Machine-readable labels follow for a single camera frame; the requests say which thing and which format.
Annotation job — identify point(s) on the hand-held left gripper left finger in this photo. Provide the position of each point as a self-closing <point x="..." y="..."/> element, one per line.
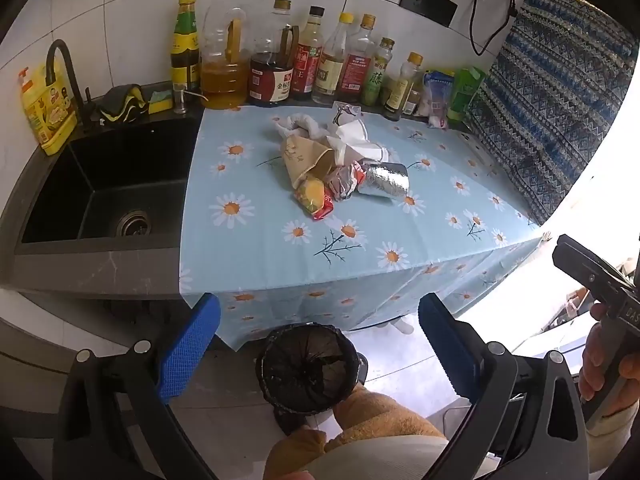
<point x="190" y="347"/>

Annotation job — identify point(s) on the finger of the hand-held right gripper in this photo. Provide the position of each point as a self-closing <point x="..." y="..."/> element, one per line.
<point x="592" y="277"/>

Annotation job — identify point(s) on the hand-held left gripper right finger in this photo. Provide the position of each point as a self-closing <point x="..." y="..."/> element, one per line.
<point x="445" y="347"/>

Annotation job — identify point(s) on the black mesh trash bin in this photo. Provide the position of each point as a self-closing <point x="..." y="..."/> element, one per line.
<point x="307" y="370"/>

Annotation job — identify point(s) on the silver foil wrapper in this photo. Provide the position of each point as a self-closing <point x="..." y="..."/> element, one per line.
<point x="386" y="180"/>

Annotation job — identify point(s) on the silver red wrapper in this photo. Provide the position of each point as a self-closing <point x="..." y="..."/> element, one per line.
<point x="345" y="182"/>

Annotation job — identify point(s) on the yellow red snack wrapper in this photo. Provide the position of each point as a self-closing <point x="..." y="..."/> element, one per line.
<point x="315" y="199"/>

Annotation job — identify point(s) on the brown paper bag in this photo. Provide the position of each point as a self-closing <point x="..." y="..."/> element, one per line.
<point x="300" y="157"/>

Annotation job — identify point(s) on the white tissue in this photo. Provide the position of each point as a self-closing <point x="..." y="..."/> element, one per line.
<point x="357" y="145"/>

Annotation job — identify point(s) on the white fluffy towel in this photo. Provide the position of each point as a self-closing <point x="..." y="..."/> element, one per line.
<point x="297" y="125"/>

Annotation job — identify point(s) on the printed paper cup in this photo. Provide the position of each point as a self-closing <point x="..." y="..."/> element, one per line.
<point x="346" y="112"/>

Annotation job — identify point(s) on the person's right forearm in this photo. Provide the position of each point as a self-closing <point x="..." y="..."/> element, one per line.
<point x="617" y="440"/>

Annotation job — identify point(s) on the person's right hand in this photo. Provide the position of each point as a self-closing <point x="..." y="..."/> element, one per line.
<point x="592" y="360"/>

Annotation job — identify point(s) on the person's brown fleece clothing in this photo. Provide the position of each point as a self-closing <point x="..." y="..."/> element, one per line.
<point x="380" y="425"/>

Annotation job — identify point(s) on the blue daisy tablecloth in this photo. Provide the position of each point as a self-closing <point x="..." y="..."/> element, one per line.
<point x="350" y="250"/>

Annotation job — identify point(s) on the black kitchen sink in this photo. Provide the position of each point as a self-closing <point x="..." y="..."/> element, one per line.
<point x="110" y="185"/>

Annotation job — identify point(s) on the blue patterned curtain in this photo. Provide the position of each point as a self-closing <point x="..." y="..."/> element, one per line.
<point x="555" y="100"/>

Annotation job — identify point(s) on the green carton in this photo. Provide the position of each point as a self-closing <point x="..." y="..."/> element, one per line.
<point x="465" y="92"/>

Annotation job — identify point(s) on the clear plastic food bag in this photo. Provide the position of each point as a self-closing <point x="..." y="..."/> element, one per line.
<point x="437" y="97"/>

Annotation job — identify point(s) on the yellow green sponge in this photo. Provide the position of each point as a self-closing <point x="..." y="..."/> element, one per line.
<point x="161" y="101"/>

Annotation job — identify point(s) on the metal soap dispenser pump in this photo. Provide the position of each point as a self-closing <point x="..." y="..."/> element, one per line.
<point x="182" y="97"/>

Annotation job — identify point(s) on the dark cloth with yellow trim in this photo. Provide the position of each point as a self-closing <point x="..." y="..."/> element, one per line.
<point x="122" y="102"/>

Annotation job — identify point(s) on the small bottle with yellow label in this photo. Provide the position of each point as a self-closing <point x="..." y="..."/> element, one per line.
<point x="401" y="90"/>

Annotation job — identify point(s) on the yellow dish soap bottle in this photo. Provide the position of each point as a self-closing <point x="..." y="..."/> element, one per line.
<point x="47" y="110"/>

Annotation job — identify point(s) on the small bottle with green label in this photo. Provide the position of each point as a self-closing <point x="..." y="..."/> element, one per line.
<point x="376" y="77"/>

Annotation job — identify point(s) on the cooking oil jug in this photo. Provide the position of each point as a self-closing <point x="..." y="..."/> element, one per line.
<point x="225" y="70"/>

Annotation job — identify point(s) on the dark soy sauce jug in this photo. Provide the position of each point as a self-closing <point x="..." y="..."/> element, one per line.
<point x="270" y="72"/>

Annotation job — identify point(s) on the clear bottle with red label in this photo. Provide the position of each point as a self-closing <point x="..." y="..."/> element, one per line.
<point x="356" y="67"/>

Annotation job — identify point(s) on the black faucet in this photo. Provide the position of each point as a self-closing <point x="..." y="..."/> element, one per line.
<point x="67" y="75"/>

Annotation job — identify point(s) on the clear bottle with beige label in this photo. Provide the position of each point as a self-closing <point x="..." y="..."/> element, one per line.
<point x="331" y="67"/>

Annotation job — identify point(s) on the green yellow sauce bottle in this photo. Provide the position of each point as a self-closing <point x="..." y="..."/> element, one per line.
<point x="185" y="45"/>

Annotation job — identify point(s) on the dark bottle with red label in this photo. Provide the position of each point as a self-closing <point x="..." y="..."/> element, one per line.
<point x="306" y="60"/>

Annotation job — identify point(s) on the black wall outlet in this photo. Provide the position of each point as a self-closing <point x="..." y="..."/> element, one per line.
<point x="429" y="2"/>

